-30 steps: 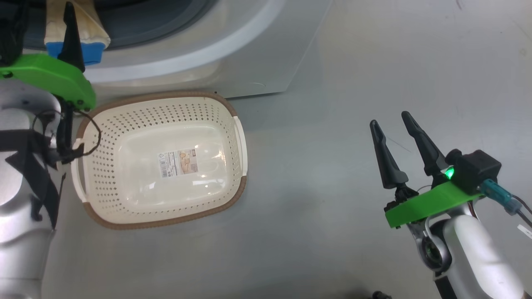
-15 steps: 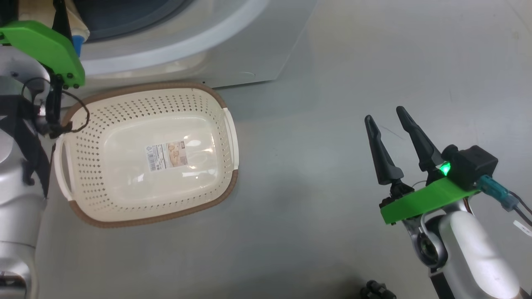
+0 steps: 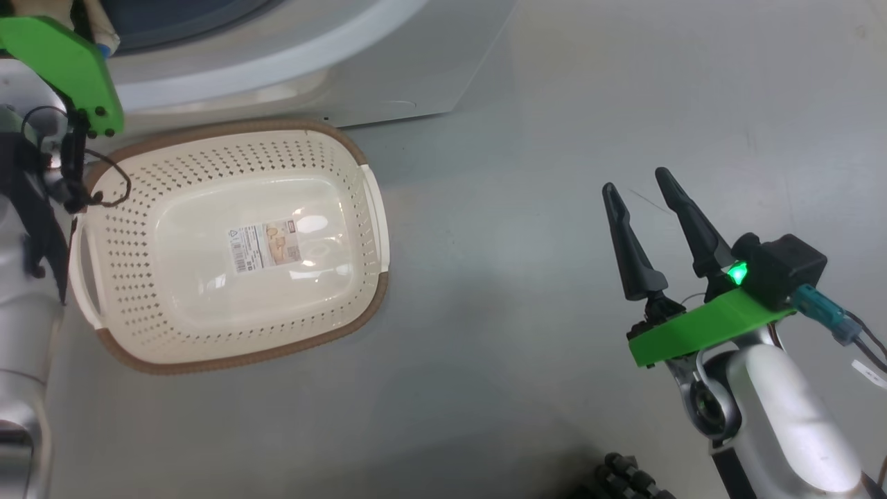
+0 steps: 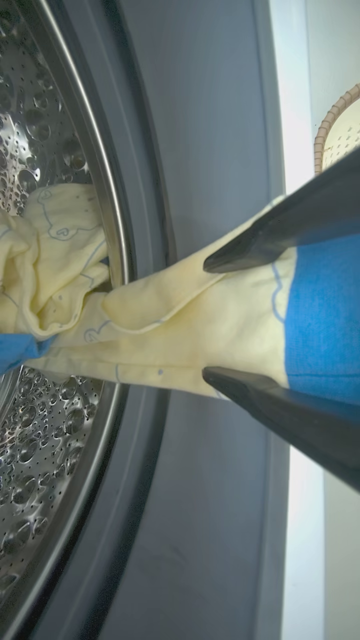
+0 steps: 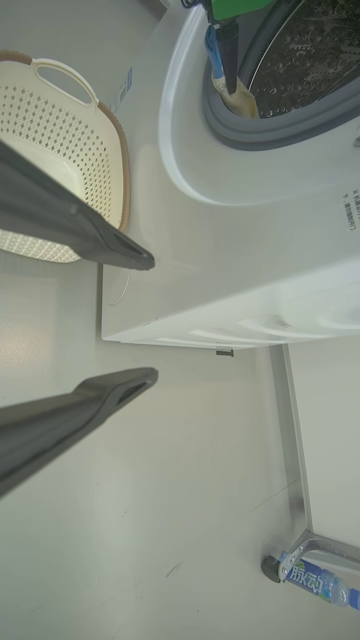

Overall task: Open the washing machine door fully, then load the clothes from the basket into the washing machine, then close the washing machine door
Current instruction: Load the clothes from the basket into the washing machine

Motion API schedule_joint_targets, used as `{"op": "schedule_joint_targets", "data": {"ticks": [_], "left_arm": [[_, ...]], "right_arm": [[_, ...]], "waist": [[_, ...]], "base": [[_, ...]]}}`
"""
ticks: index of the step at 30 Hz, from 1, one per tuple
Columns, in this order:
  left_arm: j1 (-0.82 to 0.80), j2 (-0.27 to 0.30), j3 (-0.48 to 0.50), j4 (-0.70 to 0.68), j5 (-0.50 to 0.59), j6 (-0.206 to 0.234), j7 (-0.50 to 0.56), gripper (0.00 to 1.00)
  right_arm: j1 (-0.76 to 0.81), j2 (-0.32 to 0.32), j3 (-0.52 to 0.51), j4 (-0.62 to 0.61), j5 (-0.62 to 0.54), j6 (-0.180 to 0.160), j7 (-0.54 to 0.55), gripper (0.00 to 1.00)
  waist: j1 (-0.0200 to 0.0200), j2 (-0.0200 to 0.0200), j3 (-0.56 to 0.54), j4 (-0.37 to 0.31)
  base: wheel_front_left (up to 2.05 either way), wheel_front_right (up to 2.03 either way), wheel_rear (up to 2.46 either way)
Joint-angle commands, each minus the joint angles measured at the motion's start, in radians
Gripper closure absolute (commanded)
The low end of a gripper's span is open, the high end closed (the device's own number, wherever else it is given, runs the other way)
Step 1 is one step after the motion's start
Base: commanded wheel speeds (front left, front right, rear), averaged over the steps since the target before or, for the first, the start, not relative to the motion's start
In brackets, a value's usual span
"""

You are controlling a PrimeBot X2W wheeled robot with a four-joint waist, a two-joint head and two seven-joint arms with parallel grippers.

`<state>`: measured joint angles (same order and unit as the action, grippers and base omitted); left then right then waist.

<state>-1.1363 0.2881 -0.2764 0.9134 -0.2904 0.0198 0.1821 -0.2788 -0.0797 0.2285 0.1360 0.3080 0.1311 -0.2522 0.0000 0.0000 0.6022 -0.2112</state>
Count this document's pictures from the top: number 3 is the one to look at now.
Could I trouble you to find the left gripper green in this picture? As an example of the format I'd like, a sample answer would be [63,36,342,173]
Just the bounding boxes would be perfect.
[0,15,125,137]

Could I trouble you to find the right arm cable teal plug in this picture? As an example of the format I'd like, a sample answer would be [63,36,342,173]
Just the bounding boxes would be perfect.
[790,284,887,375]

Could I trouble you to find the cream perforated basket brown rim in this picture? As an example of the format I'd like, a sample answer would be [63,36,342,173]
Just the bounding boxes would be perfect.
[68,119,390,375]

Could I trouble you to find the white front-load washing machine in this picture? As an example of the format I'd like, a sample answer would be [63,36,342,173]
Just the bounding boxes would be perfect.
[97,0,517,132]

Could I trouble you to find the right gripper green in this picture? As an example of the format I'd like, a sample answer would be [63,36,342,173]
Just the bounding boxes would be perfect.
[601,166,794,368]

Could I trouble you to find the basket barcode label sticker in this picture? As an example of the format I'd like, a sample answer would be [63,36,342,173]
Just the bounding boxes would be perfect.
[225,218,302,274]

